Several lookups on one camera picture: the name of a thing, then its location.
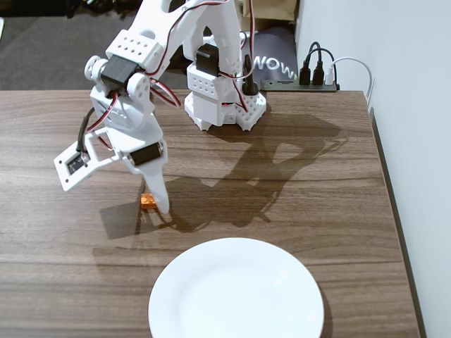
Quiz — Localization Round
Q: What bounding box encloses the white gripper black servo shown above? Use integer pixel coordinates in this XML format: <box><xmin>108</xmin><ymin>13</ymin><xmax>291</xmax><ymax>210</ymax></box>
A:
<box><xmin>101</xmin><ymin>113</ymin><xmax>171</xmax><ymax>215</ymax></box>

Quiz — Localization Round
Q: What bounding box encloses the orange lego block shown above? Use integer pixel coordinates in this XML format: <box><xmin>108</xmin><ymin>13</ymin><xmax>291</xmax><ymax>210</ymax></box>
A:
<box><xmin>140</xmin><ymin>192</ymin><xmax>159</xmax><ymax>212</ymax></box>

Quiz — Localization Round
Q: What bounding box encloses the white round plate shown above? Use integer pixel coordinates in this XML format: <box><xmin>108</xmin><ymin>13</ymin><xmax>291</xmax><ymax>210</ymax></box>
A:
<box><xmin>147</xmin><ymin>237</ymin><xmax>326</xmax><ymax>338</ymax></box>

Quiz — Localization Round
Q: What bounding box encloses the black power strip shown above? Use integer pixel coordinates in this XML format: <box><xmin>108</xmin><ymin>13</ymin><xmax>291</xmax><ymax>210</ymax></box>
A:
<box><xmin>259</xmin><ymin>80</ymin><xmax>341</xmax><ymax>94</ymax></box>

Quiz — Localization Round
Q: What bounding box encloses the dark bag with WOW print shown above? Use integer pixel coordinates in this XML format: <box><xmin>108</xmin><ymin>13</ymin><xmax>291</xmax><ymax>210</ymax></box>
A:
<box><xmin>250</xmin><ymin>27</ymin><xmax>299</xmax><ymax>84</ymax></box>

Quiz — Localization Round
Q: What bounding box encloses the black furniture strip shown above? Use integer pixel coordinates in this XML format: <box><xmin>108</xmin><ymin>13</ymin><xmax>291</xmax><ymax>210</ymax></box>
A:
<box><xmin>0</xmin><ymin>0</ymin><xmax>142</xmax><ymax>18</ymax></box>

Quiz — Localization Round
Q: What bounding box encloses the brown paper bag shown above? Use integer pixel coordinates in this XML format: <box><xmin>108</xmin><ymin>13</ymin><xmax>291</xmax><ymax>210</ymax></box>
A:
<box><xmin>242</xmin><ymin>0</ymin><xmax>301</xmax><ymax>33</ymax></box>

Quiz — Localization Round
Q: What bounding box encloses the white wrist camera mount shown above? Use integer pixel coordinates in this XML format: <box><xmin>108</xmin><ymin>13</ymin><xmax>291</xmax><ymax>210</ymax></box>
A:
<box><xmin>53</xmin><ymin>127</ymin><xmax>119</xmax><ymax>193</ymax></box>

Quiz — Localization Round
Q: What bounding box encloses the red black white servo wire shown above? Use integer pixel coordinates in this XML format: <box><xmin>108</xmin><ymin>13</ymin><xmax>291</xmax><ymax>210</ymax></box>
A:
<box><xmin>146</xmin><ymin>0</ymin><xmax>226</xmax><ymax>77</ymax></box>
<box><xmin>149</xmin><ymin>78</ymin><xmax>183</xmax><ymax>108</ymax></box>
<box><xmin>218</xmin><ymin>0</ymin><xmax>257</xmax><ymax>112</ymax></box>
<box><xmin>86</xmin><ymin>93</ymin><xmax>119</xmax><ymax>153</ymax></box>

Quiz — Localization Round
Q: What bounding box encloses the black braided camera cable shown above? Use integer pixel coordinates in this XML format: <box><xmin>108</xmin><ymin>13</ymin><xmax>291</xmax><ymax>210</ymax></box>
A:
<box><xmin>77</xmin><ymin>106</ymin><xmax>97</xmax><ymax>158</ymax></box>

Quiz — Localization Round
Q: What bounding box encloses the black power plug with cable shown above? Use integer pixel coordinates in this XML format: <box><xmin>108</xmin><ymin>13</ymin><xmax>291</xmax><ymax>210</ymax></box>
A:
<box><xmin>239</xmin><ymin>30</ymin><xmax>259</xmax><ymax>97</ymax></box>

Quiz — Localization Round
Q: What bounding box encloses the black USB plug with cable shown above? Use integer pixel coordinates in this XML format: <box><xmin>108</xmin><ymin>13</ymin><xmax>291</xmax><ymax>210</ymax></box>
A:
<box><xmin>298</xmin><ymin>48</ymin><xmax>335</xmax><ymax>87</ymax></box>
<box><xmin>308</xmin><ymin>41</ymin><xmax>326</xmax><ymax>87</ymax></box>

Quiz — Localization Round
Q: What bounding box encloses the white USB plug with cable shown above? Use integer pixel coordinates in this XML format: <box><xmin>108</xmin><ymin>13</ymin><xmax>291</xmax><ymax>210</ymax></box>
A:
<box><xmin>324</xmin><ymin>56</ymin><xmax>376</xmax><ymax>110</ymax></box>

